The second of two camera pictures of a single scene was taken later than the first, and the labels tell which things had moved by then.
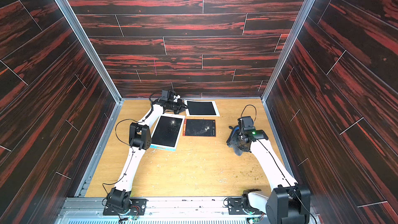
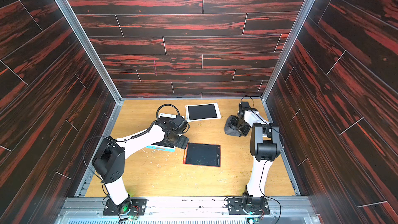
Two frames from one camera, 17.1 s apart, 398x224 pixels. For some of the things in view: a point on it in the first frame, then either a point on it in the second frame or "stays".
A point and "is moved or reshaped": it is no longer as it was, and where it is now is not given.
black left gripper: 181,107 -> 183,143
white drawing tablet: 201,108 is moved or reshaped
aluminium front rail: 89,210 stays
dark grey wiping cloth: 238,151 -> 229,130
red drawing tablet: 199,127 -> 201,154
